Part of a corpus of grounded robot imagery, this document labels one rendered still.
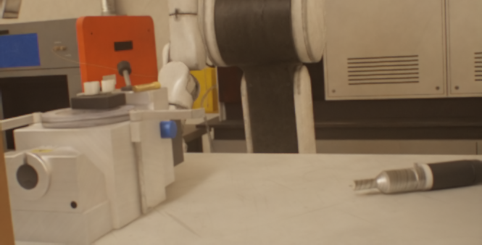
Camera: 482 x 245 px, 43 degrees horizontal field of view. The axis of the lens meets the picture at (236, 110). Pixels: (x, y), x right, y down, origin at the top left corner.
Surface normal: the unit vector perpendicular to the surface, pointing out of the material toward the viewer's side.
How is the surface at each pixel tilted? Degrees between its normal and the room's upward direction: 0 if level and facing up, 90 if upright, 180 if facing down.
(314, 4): 88
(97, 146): 90
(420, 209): 0
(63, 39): 90
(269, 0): 62
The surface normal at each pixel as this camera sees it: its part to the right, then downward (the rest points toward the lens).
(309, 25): 0.74, 0.10
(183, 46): -0.31, 0.00
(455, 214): -0.07, -0.99
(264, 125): -0.33, 0.26
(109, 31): 0.93, -0.02
